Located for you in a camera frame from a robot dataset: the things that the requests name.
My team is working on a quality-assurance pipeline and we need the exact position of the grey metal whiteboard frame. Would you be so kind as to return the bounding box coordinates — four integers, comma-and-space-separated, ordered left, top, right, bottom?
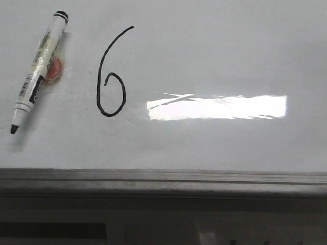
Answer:
1, 168, 326, 199

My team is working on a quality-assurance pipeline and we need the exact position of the white black whiteboard marker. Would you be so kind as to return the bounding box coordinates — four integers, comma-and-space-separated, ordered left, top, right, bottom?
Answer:
10, 10, 69, 135

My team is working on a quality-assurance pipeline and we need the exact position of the black label strip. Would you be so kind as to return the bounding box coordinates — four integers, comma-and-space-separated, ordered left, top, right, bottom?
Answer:
1, 222, 107, 239

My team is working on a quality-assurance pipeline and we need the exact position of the white whiteboard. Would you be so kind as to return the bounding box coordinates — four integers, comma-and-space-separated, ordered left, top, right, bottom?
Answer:
1, 1, 326, 172

